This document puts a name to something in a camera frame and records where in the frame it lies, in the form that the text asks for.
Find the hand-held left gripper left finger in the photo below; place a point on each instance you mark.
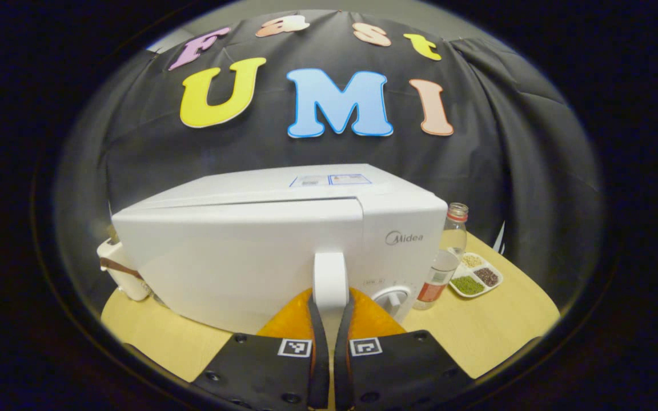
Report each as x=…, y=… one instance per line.
x=319, y=354

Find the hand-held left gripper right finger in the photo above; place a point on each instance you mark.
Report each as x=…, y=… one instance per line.
x=343, y=354

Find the white microwave oven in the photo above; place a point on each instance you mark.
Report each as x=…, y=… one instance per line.
x=237, y=257

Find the clear plastic bottle red label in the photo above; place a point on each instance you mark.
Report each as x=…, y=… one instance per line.
x=446, y=257

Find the white divided dish of beans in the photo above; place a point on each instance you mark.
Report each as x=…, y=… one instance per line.
x=476, y=277

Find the white toaster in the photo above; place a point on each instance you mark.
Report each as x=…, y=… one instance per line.
x=126, y=274

